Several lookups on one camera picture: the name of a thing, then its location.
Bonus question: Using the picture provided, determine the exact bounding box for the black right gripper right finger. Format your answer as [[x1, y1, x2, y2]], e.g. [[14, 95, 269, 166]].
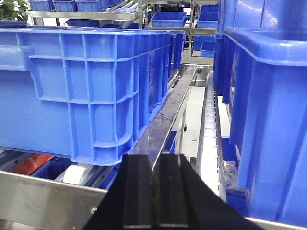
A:
[[154, 154, 260, 230]]

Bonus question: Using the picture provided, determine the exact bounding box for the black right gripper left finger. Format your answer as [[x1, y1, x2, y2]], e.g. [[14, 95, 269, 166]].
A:
[[84, 155, 154, 230]]

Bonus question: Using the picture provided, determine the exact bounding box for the stainless steel shelf beam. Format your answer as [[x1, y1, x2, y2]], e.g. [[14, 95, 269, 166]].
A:
[[0, 171, 107, 230]]

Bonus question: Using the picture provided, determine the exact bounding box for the background steel shelf rack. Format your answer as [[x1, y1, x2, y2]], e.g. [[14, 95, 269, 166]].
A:
[[26, 0, 219, 65]]

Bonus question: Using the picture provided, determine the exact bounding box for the white roller track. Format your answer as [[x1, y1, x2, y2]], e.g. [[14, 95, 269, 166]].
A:
[[196, 70, 226, 202]]

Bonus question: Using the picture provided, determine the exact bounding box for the red flat package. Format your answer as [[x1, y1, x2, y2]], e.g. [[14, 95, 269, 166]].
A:
[[11, 154, 53, 175]]

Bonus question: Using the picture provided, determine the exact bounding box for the large blue upper crate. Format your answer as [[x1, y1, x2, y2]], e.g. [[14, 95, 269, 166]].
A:
[[0, 26, 183, 166]]

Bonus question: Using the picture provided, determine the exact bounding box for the large blue crate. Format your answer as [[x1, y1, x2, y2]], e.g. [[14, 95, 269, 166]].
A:
[[0, 26, 183, 166], [214, 0, 307, 226]]

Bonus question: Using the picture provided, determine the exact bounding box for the large blue right crate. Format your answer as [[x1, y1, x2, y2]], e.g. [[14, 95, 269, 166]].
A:
[[214, 0, 307, 226]]

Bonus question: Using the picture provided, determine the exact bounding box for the small blue background bin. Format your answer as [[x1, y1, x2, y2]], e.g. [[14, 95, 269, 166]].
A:
[[151, 11, 187, 27]]

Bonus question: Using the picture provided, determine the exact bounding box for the steel roller track rail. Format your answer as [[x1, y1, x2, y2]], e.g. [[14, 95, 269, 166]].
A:
[[131, 65, 198, 171]]

